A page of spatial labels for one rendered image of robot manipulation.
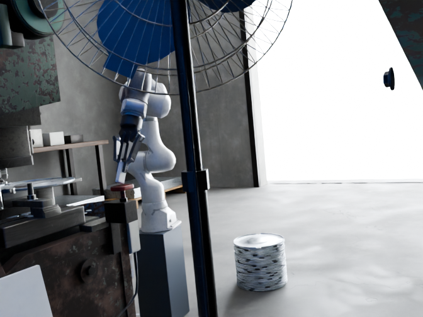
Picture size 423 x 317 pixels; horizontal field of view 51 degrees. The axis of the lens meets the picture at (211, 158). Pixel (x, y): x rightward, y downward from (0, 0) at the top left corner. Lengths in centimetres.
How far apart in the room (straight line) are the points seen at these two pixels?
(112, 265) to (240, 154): 471
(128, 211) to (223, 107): 485
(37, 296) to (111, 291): 35
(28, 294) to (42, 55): 73
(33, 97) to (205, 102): 506
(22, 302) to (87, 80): 539
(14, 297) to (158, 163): 100
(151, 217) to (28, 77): 96
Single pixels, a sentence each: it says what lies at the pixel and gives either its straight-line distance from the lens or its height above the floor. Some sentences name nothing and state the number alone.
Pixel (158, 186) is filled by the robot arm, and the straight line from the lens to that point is 212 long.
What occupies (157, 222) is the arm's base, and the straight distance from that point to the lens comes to 213.
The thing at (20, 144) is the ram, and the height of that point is 93.
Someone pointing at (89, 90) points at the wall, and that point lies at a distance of 654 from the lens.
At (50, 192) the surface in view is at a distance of 169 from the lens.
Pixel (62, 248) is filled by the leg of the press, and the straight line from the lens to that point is 145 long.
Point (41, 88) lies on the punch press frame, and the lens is 151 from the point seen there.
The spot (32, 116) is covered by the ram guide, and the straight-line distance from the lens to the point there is 159.
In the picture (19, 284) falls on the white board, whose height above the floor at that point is 56.
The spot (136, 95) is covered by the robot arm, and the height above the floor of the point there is 106.
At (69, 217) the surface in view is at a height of 68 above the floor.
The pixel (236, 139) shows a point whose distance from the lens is 619.
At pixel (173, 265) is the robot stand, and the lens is 218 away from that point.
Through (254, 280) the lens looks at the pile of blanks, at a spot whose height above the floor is 7.
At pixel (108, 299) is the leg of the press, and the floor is 37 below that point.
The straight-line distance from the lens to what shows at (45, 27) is 141.
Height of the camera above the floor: 94
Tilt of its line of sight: 5 degrees down
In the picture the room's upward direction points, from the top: 5 degrees counter-clockwise
